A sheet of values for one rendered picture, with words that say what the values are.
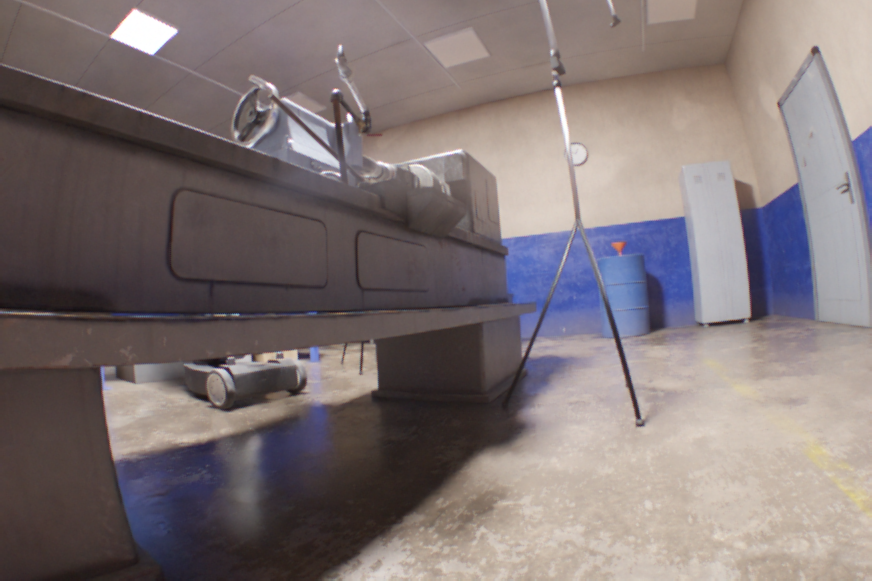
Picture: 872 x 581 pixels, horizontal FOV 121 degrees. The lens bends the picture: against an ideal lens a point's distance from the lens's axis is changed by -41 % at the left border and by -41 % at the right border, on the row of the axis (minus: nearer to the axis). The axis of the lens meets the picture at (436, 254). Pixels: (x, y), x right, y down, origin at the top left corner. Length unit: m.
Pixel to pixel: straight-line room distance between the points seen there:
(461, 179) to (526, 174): 3.52
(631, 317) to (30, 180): 4.59
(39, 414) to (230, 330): 0.35
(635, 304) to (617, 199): 1.50
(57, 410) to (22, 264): 0.22
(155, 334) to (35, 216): 0.29
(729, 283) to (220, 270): 4.73
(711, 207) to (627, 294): 1.43
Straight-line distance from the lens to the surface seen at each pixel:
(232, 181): 0.93
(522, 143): 5.83
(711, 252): 4.92
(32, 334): 0.56
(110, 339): 0.59
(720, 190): 5.07
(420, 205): 1.40
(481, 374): 1.99
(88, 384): 0.72
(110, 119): 0.79
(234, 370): 2.12
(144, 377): 3.08
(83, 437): 0.73
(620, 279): 4.57
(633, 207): 5.41
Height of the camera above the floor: 0.47
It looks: 8 degrees up
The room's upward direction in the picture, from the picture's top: 3 degrees counter-clockwise
